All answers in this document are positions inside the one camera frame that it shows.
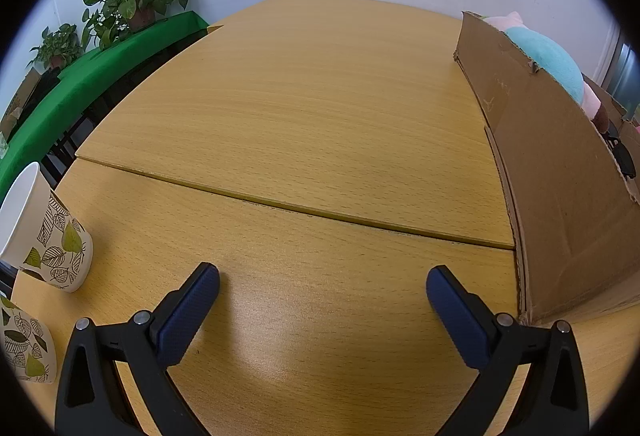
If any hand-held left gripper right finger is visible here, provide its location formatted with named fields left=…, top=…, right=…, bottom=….
left=426, top=266, right=591, bottom=436

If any teal and pink plush toy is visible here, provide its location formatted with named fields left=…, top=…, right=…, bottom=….
left=482, top=10, right=611, bottom=127

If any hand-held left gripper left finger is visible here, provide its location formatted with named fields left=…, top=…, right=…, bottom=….
left=55, top=262, right=221, bottom=436

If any wooden desktop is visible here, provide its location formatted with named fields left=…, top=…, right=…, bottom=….
left=10, top=0, right=640, bottom=436

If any green table cloth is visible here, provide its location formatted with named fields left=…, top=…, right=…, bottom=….
left=0, top=12, right=211, bottom=201

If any small flat cardboard box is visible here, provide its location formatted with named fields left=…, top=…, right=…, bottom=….
left=0, top=68, right=43, bottom=141

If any leaf print paper cup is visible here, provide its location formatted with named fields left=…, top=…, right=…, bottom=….
left=0, top=296, right=57, bottom=384
left=0, top=162, right=94, bottom=293

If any small potted green plant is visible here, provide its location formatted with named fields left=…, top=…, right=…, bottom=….
left=27, top=23, right=86, bottom=71

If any glass door with metal frame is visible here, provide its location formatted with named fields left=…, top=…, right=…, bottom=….
left=597, top=28, right=640, bottom=121

